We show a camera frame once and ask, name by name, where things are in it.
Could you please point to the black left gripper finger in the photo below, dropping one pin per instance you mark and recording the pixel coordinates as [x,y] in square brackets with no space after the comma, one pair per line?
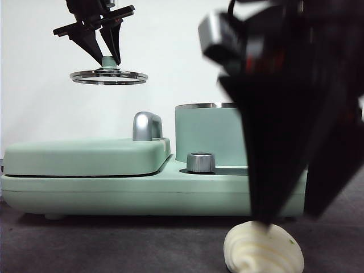
[86,39]
[112,37]

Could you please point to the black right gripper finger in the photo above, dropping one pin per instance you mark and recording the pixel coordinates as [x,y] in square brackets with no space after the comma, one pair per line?
[338,159]
[273,142]

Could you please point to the white steamed bun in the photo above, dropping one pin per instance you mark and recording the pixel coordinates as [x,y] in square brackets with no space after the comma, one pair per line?
[256,250]

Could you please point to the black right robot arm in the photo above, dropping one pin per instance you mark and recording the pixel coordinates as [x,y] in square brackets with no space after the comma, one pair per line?
[312,42]

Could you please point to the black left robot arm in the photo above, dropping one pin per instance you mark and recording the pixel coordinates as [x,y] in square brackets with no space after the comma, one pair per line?
[85,5]

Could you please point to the silver control knob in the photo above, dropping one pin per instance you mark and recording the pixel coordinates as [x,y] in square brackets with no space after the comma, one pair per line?
[200,162]

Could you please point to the green breakfast maker base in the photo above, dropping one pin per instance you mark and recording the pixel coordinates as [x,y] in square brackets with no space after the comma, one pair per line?
[113,193]

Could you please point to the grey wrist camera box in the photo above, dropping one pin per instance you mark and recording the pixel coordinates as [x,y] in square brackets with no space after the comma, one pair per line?
[219,34]

